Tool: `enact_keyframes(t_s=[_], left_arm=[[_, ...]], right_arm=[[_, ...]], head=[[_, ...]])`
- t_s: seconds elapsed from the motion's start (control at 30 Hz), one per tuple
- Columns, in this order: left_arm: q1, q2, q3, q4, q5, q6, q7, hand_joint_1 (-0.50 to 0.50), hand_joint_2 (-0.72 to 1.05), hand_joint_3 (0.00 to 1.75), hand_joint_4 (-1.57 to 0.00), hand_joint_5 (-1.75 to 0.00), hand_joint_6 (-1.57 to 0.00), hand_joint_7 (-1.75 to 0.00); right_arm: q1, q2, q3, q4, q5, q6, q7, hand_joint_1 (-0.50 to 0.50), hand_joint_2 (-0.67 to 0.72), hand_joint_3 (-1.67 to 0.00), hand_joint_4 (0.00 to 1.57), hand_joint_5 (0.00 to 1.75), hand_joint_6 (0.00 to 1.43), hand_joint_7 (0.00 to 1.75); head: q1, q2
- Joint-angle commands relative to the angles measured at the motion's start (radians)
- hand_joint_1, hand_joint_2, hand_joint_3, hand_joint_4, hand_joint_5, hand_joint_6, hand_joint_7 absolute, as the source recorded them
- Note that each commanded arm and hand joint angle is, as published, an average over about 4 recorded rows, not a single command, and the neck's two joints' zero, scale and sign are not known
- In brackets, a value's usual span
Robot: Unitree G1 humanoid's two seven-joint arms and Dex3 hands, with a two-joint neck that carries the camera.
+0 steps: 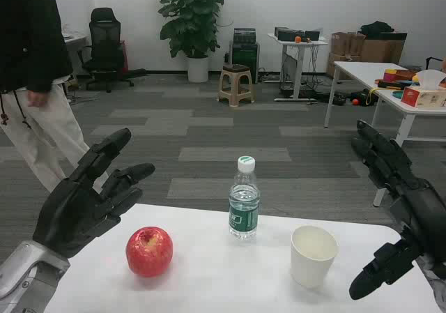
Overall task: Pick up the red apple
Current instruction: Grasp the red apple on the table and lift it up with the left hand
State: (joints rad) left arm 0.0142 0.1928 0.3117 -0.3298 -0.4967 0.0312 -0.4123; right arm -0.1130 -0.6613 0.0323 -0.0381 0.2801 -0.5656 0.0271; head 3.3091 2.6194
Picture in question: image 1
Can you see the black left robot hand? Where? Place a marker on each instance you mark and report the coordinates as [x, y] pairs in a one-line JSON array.
[[69, 212]]

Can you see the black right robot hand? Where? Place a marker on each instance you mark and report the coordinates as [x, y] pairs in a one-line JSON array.
[[423, 212]]

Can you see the red apple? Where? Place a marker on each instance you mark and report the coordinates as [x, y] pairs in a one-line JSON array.
[[149, 253]]

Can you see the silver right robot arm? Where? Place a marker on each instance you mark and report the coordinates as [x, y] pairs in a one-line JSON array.
[[439, 292]]

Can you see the orange tissue box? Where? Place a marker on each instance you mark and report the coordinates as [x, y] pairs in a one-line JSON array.
[[423, 97]]

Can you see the teal plate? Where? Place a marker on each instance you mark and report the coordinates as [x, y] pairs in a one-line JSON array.
[[399, 94]]

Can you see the white paper cup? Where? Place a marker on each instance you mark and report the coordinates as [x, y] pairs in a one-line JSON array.
[[310, 267]]

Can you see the orange black hand tool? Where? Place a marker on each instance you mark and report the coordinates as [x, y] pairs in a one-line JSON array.
[[388, 84]]

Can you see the red yellow toy block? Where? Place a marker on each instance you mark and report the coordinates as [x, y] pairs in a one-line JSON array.
[[395, 74]]

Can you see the white side table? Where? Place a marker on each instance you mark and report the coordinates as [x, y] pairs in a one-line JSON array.
[[362, 69]]

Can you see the brown cardboard boxes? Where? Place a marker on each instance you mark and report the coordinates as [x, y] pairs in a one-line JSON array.
[[380, 49]]

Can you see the grey desk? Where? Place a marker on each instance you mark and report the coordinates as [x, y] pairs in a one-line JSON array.
[[75, 43]]

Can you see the clear water bottle green label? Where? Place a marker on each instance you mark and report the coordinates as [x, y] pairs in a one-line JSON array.
[[244, 215]]

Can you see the black office chair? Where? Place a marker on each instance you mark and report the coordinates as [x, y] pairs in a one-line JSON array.
[[104, 37]]

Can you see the person black jacket white trousers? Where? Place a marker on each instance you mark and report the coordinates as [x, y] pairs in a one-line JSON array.
[[28, 30]]

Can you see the black bag on boxes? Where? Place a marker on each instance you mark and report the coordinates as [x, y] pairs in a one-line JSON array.
[[376, 29]]

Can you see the white standing desk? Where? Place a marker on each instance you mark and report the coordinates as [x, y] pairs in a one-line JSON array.
[[296, 43]]

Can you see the beige plastic stool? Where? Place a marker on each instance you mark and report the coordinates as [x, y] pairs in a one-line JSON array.
[[236, 70]]

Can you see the black boxes on desk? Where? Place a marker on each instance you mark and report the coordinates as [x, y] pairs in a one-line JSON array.
[[284, 33]]

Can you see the green plant in white pot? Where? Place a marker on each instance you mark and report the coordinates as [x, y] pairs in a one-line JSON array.
[[190, 16]]

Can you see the black green equipment stack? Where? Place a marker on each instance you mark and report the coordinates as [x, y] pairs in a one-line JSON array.
[[245, 51]]

